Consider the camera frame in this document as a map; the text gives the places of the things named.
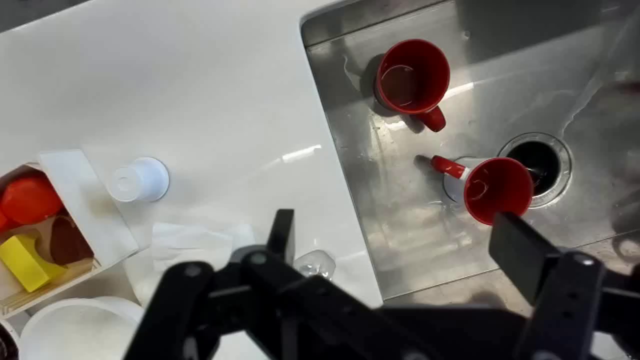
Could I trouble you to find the all red mug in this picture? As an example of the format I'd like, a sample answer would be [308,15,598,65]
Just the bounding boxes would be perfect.
[374,39,451,135]

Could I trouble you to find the yellow toy block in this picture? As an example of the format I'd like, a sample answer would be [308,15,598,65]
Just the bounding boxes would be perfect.
[0,232,68,295]

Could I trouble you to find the light wooden box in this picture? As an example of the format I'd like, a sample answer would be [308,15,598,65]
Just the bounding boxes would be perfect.
[0,149,142,321]

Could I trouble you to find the white cup red inside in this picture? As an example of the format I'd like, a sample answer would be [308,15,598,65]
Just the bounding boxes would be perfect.
[418,155,536,228]

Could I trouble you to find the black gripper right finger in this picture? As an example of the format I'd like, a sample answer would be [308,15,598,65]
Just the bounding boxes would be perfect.
[487,210,606,360]

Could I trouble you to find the red round toy object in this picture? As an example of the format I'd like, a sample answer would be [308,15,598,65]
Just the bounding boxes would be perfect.
[0,170,65,228]

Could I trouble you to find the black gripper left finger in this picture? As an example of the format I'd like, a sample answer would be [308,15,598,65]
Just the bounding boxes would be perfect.
[122,208,315,360]

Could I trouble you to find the white bowl with beans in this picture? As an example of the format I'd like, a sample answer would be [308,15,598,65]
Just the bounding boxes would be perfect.
[0,318,21,360]

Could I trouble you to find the empty white bowl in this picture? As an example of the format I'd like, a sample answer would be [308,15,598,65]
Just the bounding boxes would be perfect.
[18,297,145,360]

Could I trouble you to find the small white plastic cup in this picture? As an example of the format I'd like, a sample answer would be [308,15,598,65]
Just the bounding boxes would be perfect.
[105,157,172,207]

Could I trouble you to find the stainless steel sink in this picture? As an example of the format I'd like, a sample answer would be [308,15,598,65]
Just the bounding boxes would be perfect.
[297,0,640,309]

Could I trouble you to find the brown toy food piece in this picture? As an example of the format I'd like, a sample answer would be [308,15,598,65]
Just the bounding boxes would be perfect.
[48,216,96,266]

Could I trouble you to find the round sink drain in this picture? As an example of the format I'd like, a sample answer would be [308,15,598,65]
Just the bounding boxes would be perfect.
[495,130,576,210]

